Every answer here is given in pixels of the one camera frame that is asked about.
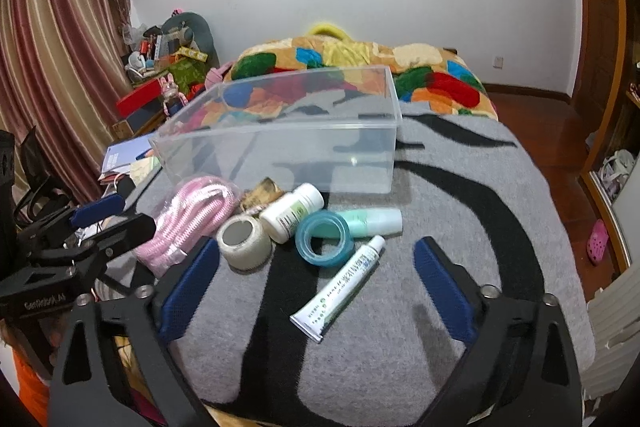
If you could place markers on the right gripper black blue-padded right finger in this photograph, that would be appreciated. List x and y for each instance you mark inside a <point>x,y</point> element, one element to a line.
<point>519,366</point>

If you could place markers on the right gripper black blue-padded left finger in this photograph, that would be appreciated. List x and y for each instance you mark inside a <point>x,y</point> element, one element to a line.
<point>89,386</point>

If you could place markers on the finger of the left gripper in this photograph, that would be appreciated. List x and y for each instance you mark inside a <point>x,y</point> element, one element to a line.
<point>117,240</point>
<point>97,210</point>

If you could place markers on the white tape roll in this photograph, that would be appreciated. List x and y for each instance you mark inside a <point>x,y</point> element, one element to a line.
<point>244,243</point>

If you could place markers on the small brown block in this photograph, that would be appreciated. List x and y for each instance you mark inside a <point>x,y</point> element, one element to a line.
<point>261,196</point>

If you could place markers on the white pill bottle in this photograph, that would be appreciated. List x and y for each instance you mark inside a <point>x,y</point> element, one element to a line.
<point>282,217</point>

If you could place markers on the white ointment tube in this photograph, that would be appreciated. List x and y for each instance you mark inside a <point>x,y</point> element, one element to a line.
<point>317,316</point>

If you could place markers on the blue tape roll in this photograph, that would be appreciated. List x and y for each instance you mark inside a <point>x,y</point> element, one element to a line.
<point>323,239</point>

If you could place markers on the mint green white bottle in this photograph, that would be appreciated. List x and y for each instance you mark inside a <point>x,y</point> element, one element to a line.
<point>369,222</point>

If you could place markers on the clear plastic storage box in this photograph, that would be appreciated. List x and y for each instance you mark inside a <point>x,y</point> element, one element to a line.
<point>335,128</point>

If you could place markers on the blue notebook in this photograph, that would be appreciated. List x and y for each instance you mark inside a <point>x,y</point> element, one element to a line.
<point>120,156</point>

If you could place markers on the white radiator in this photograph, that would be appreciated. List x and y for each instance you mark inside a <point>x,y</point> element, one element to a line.
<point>614,318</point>

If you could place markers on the red box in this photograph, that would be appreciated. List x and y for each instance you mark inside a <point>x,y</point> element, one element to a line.
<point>138,98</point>

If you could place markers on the grey black patterned blanket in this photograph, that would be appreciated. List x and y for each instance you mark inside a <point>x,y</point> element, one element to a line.
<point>464,180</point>

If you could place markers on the pink croc shoe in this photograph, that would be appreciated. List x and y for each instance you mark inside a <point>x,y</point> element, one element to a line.
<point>597,242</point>

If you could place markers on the pink striped curtain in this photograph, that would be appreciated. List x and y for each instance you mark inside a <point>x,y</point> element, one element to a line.
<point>62,76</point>

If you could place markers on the pink bunny toy bottle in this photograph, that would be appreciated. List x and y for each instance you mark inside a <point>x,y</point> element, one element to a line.
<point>172,97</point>

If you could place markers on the colourful patchwork quilt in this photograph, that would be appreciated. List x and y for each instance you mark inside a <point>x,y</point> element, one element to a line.
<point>421,72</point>

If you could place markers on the wooden shelf unit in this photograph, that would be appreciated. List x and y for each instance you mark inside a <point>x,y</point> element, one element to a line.
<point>599,97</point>

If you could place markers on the white wall socket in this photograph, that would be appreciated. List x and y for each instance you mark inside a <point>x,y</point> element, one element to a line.
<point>498,62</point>

